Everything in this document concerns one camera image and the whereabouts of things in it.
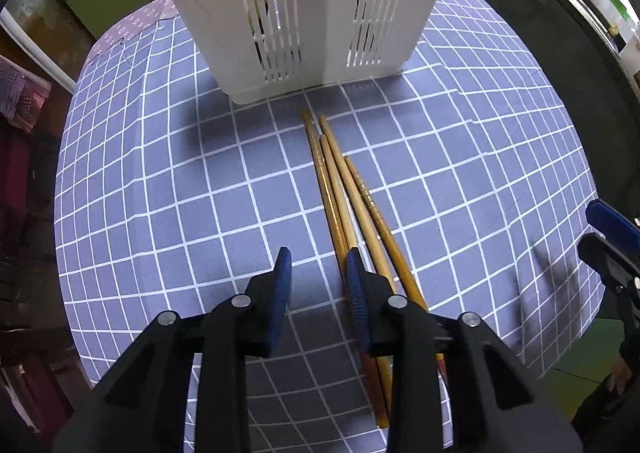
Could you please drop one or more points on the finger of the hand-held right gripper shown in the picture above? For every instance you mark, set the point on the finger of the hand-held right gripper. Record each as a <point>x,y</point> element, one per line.
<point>610,219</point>
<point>607,260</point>

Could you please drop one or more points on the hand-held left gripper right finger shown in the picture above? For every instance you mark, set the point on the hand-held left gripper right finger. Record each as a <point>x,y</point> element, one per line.
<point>356,298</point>

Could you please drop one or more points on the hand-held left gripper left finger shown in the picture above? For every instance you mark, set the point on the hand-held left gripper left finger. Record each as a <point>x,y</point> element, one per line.
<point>282,293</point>

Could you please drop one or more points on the brown wooden chopstick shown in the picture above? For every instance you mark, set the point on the brown wooden chopstick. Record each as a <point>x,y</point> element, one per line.
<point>330,208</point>
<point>360,208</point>
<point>343,208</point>
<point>374,210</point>

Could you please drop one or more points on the white plastic utensil holder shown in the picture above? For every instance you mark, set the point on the white plastic utensil holder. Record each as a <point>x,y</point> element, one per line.
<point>310,8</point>

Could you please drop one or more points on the person's right forearm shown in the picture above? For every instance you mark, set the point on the person's right forearm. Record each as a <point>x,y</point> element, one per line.
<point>600,423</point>

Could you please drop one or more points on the person's right hand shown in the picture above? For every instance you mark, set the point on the person's right hand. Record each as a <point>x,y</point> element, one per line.
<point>622,373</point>

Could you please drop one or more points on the blue checked tablecloth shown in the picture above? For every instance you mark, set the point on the blue checked tablecloth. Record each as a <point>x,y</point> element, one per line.
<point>200,183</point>

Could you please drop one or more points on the dark lower cabinets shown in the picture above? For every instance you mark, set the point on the dark lower cabinets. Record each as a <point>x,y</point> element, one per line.
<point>550,58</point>

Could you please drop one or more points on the purple star-print cloth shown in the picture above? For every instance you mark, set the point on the purple star-print cloth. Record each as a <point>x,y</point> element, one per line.
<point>135,23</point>

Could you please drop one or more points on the floral glass sliding door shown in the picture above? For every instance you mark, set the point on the floral glass sliding door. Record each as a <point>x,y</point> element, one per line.
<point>30,18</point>

